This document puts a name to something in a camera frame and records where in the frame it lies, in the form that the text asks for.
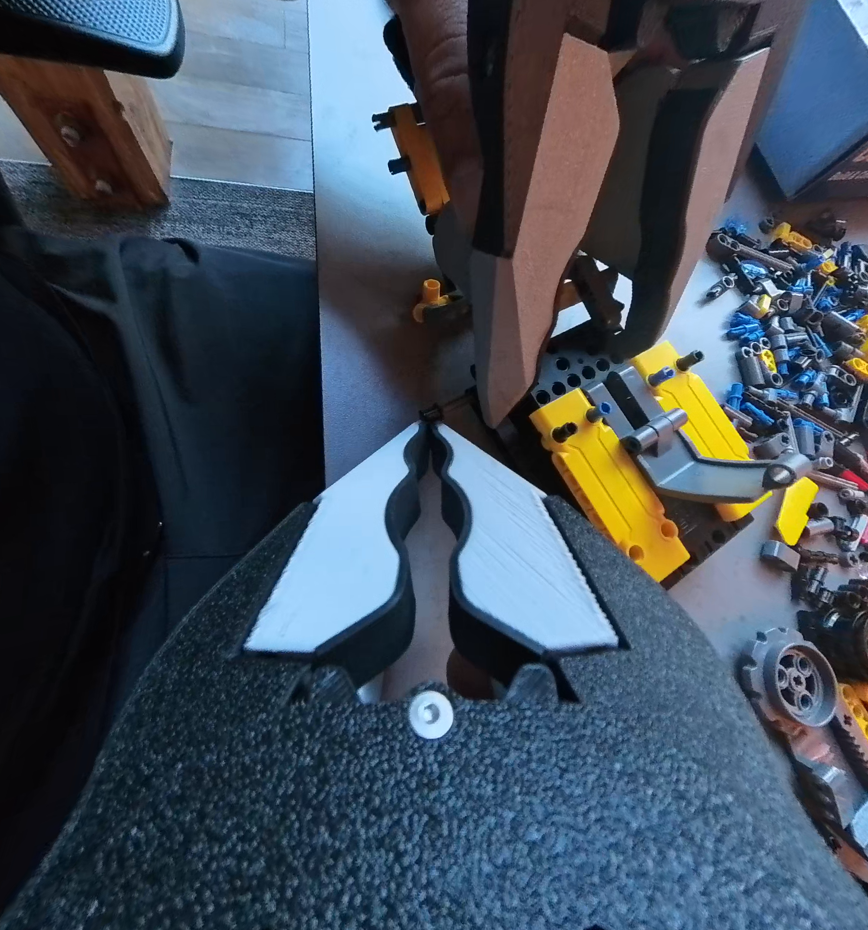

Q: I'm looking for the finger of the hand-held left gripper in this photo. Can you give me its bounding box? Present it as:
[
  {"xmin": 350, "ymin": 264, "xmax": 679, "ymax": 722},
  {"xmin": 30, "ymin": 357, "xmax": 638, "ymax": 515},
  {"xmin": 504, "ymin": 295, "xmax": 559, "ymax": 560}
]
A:
[
  {"xmin": 621, "ymin": 48, "xmax": 774, "ymax": 358},
  {"xmin": 469, "ymin": 31, "xmax": 621, "ymax": 431}
]

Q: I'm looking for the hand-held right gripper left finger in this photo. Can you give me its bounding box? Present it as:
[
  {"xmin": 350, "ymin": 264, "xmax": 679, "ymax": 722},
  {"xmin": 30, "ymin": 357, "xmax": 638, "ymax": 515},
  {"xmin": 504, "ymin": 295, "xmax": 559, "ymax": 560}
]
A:
[{"xmin": 244, "ymin": 421, "xmax": 431, "ymax": 680}]

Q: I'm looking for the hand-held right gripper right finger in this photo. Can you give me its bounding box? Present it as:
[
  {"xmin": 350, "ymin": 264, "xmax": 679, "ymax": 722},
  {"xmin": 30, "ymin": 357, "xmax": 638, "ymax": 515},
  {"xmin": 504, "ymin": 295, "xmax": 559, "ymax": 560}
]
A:
[{"xmin": 431, "ymin": 423, "xmax": 620, "ymax": 687}]

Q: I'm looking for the yellow black brick vehicle model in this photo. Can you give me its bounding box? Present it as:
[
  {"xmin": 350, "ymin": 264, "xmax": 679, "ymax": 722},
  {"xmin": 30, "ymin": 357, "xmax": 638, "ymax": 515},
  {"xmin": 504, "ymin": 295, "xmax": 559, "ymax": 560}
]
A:
[{"xmin": 372, "ymin": 102, "xmax": 816, "ymax": 589}]

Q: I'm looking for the grey desk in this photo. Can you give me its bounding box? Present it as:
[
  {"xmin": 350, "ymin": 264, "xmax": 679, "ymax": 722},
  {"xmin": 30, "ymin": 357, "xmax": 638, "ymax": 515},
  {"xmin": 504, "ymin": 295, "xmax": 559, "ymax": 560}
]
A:
[{"xmin": 309, "ymin": 0, "xmax": 868, "ymax": 898}]

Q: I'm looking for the person's left hand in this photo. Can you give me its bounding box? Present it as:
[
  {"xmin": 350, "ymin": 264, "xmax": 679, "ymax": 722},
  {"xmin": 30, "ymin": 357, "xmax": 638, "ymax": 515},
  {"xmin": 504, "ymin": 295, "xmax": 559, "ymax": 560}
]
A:
[{"xmin": 398, "ymin": 0, "xmax": 473, "ymax": 219}]

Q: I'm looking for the blue cardboard box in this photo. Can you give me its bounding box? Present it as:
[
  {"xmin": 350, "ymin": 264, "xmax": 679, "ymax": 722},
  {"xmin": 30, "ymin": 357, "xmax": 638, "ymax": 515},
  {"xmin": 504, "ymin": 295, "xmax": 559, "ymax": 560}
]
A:
[{"xmin": 750, "ymin": 0, "xmax": 868, "ymax": 204}]

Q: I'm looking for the pile of small brick parts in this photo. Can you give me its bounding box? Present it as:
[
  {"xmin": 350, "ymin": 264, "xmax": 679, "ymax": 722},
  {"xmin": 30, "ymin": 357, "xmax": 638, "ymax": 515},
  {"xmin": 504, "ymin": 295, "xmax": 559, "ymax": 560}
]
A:
[{"xmin": 706, "ymin": 211, "xmax": 868, "ymax": 619}]

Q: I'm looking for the person's dark clothed lap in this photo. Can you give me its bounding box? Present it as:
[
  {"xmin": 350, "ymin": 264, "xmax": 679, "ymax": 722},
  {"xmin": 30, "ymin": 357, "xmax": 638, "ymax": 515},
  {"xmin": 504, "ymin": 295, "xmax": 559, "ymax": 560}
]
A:
[{"xmin": 0, "ymin": 221, "xmax": 326, "ymax": 930}]

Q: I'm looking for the yellow curved brick panel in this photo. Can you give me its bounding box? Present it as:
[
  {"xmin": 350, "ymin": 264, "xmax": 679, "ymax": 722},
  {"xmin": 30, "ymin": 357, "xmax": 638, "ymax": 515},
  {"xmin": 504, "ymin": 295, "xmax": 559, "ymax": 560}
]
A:
[{"xmin": 774, "ymin": 476, "xmax": 820, "ymax": 546}]

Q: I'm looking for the grey toothed brick wheel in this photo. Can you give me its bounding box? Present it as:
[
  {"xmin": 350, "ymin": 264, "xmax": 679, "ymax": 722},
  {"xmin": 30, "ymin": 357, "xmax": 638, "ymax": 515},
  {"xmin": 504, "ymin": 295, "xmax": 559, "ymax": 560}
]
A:
[{"xmin": 738, "ymin": 628, "xmax": 840, "ymax": 728}]

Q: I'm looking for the black brick tyre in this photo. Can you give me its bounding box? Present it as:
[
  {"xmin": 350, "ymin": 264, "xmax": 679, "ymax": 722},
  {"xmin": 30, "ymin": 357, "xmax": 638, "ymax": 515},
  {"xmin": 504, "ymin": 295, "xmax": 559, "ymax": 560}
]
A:
[{"xmin": 797, "ymin": 603, "xmax": 868, "ymax": 691}]

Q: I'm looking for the wooden table leg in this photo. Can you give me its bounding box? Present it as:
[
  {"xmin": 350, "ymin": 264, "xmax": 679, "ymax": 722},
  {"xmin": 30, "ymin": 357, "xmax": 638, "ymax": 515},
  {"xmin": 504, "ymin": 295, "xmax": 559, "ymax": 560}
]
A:
[{"xmin": 0, "ymin": 49, "xmax": 175, "ymax": 213}]

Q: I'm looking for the black office chair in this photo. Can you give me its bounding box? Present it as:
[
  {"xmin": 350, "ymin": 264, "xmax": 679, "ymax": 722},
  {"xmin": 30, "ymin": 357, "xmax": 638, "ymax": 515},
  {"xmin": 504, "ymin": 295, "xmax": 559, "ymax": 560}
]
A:
[{"xmin": 0, "ymin": 0, "xmax": 186, "ymax": 226}]

